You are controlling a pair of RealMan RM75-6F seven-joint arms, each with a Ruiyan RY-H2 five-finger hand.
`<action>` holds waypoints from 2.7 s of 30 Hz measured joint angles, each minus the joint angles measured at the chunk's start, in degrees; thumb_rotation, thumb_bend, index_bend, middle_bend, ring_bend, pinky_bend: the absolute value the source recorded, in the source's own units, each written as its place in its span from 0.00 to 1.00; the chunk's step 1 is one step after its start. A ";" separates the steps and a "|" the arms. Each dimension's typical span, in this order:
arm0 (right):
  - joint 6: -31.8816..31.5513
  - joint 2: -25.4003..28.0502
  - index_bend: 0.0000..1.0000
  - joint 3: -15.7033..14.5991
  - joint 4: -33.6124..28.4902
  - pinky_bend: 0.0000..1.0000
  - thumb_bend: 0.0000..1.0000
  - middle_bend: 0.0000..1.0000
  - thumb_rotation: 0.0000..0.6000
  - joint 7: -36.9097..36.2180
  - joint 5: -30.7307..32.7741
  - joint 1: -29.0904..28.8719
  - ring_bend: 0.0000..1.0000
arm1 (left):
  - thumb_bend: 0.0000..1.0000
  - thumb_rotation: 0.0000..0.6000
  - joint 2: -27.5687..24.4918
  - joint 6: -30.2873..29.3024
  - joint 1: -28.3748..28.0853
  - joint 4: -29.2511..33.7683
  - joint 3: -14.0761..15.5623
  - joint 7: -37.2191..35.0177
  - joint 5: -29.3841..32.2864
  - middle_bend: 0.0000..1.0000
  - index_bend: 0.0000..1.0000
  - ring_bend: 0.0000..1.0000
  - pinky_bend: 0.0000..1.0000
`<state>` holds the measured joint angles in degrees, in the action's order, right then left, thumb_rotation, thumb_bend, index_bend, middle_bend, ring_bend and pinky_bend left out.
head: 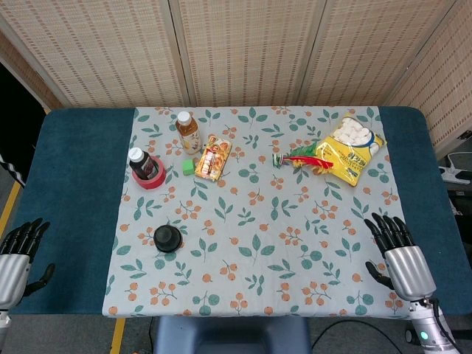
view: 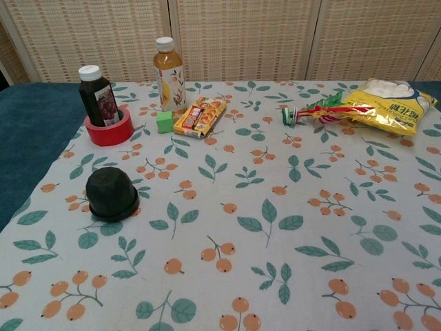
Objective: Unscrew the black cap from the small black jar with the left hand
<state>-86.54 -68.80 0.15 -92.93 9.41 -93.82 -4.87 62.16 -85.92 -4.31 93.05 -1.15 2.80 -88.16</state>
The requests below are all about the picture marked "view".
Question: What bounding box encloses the black plastic cup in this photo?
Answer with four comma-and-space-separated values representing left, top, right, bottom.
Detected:
85, 167, 140, 223

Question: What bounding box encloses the yellow snack box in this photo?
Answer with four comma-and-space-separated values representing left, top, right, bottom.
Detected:
172, 96, 228, 140

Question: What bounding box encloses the floral fruit print tablecloth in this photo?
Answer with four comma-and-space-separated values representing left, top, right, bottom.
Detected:
0, 79, 441, 331

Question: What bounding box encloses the green cube block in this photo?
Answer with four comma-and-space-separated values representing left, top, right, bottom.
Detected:
155, 110, 176, 134

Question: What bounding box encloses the yellow tea bottle white cap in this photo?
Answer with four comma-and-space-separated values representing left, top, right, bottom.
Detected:
152, 36, 188, 117

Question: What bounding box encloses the red tape roll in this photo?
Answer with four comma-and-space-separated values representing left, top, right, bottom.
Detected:
85, 107, 135, 147

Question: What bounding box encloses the woven bamboo screen panel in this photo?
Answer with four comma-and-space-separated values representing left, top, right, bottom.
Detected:
170, 0, 323, 83
309, 0, 441, 82
0, 0, 175, 84

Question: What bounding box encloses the dark juice bottle white cap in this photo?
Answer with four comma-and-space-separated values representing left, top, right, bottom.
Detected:
77, 64, 120, 128

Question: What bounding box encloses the yellow bag of cotton balls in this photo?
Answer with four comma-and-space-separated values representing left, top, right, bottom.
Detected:
340, 77, 438, 137

